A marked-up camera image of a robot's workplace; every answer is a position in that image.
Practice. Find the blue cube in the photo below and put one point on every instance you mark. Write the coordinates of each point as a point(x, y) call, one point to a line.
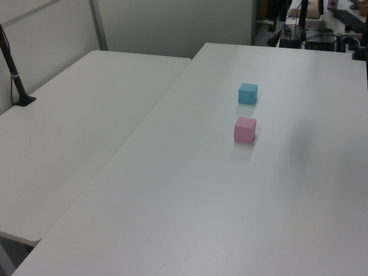
point(247, 93)

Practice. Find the pink cube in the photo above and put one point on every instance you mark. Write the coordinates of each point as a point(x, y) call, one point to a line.
point(244, 130)

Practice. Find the white side table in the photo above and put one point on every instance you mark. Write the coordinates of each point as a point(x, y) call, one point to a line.
point(72, 120)

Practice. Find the grey cabinet edge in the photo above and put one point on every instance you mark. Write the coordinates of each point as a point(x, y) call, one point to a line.
point(254, 23)

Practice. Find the black power box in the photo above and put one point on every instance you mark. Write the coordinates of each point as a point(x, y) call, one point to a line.
point(290, 42)

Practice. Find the black electronics unit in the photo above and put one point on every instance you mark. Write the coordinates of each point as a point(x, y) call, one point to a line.
point(320, 43)

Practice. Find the black vertical stand pole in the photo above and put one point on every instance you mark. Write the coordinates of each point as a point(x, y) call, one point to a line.
point(303, 14)

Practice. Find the brown cardboard box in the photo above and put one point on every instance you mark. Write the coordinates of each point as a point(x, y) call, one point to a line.
point(312, 13)

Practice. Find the grey partition post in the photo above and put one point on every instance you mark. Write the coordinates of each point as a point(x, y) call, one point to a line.
point(99, 26)

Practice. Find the black camera pole with base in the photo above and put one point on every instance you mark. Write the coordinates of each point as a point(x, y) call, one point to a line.
point(15, 80)

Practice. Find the black table clamp mount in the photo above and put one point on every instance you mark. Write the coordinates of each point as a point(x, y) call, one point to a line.
point(359, 51)

